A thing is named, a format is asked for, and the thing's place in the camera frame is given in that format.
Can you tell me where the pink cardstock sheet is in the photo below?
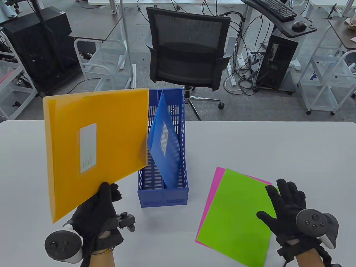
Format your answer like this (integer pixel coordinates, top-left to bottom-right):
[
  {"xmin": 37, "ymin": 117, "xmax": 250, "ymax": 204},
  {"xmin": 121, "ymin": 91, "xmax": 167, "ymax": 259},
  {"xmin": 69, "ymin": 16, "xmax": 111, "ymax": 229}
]
[{"xmin": 195, "ymin": 166, "xmax": 272, "ymax": 245}]

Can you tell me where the blue plastic file rack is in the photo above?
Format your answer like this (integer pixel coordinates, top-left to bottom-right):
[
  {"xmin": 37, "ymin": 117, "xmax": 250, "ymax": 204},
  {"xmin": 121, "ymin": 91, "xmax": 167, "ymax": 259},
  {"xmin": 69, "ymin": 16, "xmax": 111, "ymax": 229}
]
[{"xmin": 137, "ymin": 88, "xmax": 189, "ymax": 208}]

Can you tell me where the white metal post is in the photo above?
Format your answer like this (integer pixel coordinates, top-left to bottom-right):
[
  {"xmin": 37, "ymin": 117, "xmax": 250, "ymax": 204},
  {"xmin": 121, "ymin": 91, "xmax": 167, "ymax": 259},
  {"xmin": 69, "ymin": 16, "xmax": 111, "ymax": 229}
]
[{"xmin": 120, "ymin": 0, "xmax": 137, "ymax": 89}]

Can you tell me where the dark keyboard desk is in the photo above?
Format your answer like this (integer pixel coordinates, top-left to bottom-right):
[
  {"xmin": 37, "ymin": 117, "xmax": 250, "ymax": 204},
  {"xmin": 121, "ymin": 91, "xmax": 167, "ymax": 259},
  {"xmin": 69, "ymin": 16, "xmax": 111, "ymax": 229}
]
[{"xmin": 241, "ymin": 0, "xmax": 317, "ymax": 38}]

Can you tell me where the person's right forearm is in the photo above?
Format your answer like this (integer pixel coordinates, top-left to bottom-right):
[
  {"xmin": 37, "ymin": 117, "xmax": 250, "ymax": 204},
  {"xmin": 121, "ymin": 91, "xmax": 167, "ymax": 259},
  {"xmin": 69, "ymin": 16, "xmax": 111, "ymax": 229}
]
[{"xmin": 295, "ymin": 248, "xmax": 324, "ymax": 267}]

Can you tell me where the small brown side table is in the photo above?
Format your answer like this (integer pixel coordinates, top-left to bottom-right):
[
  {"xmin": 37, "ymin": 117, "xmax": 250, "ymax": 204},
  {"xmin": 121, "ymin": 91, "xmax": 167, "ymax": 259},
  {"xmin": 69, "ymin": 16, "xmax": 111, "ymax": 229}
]
[{"xmin": 69, "ymin": 13, "xmax": 123, "ymax": 43}]

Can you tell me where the dark grey handheld controller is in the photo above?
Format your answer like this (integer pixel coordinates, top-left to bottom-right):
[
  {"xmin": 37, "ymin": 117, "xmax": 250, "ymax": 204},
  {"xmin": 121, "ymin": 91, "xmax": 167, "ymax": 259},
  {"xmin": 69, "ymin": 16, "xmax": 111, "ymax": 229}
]
[
  {"xmin": 296, "ymin": 209, "xmax": 340, "ymax": 249},
  {"xmin": 44, "ymin": 225, "xmax": 83, "ymax": 264}
]

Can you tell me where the green cardstock sheet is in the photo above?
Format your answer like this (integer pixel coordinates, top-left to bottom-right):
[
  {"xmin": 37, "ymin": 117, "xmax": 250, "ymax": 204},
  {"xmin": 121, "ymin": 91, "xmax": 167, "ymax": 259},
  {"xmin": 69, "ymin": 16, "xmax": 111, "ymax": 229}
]
[{"xmin": 196, "ymin": 168, "xmax": 279, "ymax": 267}]

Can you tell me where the orange translucent L-shaped folder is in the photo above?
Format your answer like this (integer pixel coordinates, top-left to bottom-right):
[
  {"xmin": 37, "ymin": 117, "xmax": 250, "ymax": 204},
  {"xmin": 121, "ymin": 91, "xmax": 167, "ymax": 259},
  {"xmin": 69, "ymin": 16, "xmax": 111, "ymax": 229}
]
[{"xmin": 43, "ymin": 88, "xmax": 150, "ymax": 224}]

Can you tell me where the bundle of black cables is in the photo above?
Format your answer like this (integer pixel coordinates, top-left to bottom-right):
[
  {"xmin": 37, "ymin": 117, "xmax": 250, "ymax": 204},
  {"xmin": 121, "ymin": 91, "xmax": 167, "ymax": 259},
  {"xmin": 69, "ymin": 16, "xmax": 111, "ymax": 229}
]
[{"xmin": 222, "ymin": 11, "xmax": 273, "ymax": 96}]

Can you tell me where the white metal trolley cart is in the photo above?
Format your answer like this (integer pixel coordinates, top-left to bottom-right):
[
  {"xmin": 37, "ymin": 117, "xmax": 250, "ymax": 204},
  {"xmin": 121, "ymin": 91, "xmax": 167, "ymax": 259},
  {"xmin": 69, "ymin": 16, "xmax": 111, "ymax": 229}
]
[
  {"xmin": 298, "ymin": 46, "xmax": 356, "ymax": 116},
  {"xmin": 74, "ymin": 38, "xmax": 132, "ymax": 96},
  {"xmin": 0, "ymin": 29, "xmax": 38, "ymax": 120}
]

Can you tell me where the person's left forearm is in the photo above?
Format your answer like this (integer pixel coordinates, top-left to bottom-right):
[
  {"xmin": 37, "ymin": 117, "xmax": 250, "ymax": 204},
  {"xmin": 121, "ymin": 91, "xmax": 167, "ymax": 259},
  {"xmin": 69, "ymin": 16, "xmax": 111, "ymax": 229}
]
[{"xmin": 90, "ymin": 249, "xmax": 116, "ymax": 267}]

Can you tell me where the person's left hand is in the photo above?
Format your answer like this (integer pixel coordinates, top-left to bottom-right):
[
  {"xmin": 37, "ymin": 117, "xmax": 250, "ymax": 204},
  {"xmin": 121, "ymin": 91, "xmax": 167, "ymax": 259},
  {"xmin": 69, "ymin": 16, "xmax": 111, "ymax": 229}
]
[{"xmin": 71, "ymin": 182, "xmax": 124, "ymax": 255}]

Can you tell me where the thin wrist bracelet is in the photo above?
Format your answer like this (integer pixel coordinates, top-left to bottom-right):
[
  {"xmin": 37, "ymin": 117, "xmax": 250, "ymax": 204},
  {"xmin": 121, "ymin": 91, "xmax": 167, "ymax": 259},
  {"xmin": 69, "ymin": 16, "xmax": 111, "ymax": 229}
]
[{"xmin": 91, "ymin": 247, "xmax": 115, "ymax": 255}]

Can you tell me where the black computer keyboard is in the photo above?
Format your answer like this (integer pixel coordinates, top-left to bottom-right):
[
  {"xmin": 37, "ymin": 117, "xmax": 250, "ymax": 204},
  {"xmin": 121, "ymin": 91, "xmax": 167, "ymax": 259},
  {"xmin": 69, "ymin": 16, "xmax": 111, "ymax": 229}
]
[{"xmin": 254, "ymin": 0, "xmax": 297, "ymax": 23}]

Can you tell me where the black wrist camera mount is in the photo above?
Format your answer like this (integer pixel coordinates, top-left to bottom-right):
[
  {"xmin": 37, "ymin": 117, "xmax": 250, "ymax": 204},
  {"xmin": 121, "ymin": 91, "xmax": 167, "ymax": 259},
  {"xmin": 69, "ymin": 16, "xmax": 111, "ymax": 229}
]
[{"xmin": 117, "ymin": 212, "xmax": 136, "ymax": 233}]

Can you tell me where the black computer tower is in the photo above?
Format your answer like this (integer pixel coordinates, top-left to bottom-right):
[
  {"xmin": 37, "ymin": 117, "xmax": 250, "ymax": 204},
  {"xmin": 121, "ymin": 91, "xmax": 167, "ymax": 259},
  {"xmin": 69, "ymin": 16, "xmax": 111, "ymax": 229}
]
[{"xmin": 255, "ymin": 35, "xmax": 299, "ymax": 91}]

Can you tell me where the black computer cabinet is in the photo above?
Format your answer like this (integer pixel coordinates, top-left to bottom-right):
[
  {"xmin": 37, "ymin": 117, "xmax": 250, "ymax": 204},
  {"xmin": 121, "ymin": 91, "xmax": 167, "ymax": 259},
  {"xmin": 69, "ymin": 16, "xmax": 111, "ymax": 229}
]
[{"xmin": 1, "ymin": 7, "xmax": 82, "ymax": 99}]

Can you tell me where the black mesh office chair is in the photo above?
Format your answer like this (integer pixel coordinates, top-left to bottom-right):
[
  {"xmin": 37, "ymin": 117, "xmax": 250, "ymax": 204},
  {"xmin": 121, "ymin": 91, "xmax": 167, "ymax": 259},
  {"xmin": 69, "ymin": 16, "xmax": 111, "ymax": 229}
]
[{"xmin": 146, "ymin": 7, "xmax": 232, "ymax": 121}]

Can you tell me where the person's right hand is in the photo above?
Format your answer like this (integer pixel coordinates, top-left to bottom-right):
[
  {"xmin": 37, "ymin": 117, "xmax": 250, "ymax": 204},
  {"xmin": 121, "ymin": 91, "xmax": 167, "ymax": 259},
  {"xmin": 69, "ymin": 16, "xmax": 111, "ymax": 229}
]
[{"xmin": 256, "ymin": 179, "xmax": 321, "ymax": 251}]

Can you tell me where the brown desk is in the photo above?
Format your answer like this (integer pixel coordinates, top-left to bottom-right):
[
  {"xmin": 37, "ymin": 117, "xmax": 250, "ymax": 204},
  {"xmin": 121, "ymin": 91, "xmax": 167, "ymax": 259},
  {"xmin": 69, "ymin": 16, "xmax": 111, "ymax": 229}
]
[{"xmin": 328, "ymin": 18, "xmax": 356, "ymax": 50}]

